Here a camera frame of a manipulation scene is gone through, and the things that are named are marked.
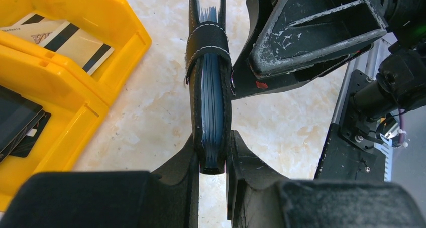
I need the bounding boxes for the black leather card holder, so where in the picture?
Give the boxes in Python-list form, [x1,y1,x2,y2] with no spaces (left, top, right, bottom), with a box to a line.
[185,0,233,175]

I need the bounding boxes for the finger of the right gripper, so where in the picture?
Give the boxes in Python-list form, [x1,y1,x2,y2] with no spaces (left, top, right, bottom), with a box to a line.
[233,0,387,99]

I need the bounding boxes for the beige striped cards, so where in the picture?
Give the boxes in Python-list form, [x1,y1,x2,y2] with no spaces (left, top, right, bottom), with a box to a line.
[1,13,114,75]

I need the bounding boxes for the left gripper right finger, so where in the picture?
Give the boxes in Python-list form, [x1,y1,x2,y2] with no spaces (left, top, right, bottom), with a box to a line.
[226,130,425,227]

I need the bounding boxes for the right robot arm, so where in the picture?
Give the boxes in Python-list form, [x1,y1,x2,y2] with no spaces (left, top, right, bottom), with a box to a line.
[232,0,425,119]

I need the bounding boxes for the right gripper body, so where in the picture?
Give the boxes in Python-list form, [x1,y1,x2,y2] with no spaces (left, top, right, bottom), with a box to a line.
[380,0,425,47]

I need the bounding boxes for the yellow bin with black cards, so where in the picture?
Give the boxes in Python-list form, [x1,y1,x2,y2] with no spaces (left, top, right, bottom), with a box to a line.
[1,33,109,211]

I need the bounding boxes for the black cards stack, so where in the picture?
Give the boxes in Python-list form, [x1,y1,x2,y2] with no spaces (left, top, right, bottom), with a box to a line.
[1,86,51,162]

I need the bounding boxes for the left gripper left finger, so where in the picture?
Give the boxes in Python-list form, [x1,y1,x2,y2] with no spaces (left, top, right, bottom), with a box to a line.
[1,138,199,227]

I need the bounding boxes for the yellow bin with beige cards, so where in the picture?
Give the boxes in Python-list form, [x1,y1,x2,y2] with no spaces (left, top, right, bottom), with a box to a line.
[1,0,152,106]

